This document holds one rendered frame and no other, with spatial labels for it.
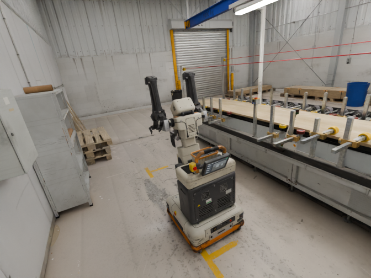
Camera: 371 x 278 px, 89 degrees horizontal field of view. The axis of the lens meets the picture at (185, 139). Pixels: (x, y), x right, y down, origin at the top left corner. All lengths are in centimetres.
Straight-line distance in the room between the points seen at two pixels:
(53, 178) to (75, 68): 655
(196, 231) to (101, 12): 859
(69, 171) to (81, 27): 704
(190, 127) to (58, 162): 170
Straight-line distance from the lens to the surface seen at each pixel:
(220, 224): 199
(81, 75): 891
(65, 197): 297
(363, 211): 261
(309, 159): 228
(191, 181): 162
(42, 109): 260
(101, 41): 905
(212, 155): 172
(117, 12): 936
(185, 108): 183
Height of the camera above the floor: 168
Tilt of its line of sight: 21 degrees down
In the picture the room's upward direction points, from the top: 6 degrees counter-clockwise
